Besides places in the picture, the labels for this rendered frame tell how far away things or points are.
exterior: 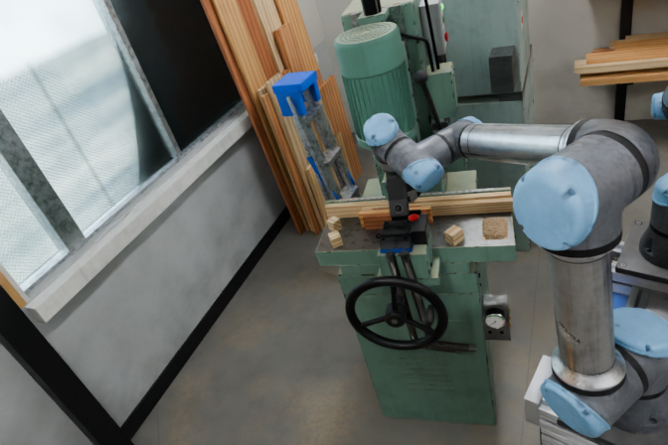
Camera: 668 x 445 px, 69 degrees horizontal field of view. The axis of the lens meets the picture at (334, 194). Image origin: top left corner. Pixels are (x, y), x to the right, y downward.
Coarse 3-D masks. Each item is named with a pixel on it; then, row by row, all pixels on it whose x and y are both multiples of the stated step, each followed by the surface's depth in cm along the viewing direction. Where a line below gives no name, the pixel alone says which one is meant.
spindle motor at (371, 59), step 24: (384, 24) 129; (336, 48) 125; (360, 48) 120; (384, 48) 121; (360, 72) 124; (384, 72) 124; (360, 96) 129; (384, 96) 128; (408, 96) 132; (360, 120) 134; (408, 120) 134; (360, 144) 140
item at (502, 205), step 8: (472, 200) 150; (480, 200) 149; (488, 200) 148; (496, 200) 147; (504, 200) 146; (512, 200) 145; (368, 208) 160; (376, 208) 159; (432, 208) 152; (440, 208) 152; (448, 208) 151; (456, 208) 150; (464, 208) 150; (472, 208) 149; (480, 208) 148; (488, 208) 148; (496, 208) 147; (504, 208) 146; (512, 208) 146; (432, 216) 154
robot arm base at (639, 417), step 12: (648, 396) 90; (660, 396) 91; (636, 408) 92; (648, 408) 92; (660, 408) 92; (624, 420) 94; (636, 420) 93; (648, 420) 94; (660, 420) 93; (636, 432) 94; (648, 432) 94
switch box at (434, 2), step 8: (432, 0) 148; (440, 0) 150; (424, 8) 145; (432, 8) 145; (440, 8) 148; (424, 16) 147; (432, 16) 146; (440, 16) 146; (424, 24) 148; (432, 24) 148; (440, 24) 147; (424, 32) 149; (440, 32) 148; (440, 40) 150; (424, 48) 152; (440, 48) 151; (432, 56) 153
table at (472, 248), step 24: (456, 216) 151; (480, 216) 148; (504, 216) 146; (360, 240) 153; (432, 240) 144; (480, 240) 139; (504, 240) 137; (336, 264) 155; (360, 264) 152; (432, 264) 140
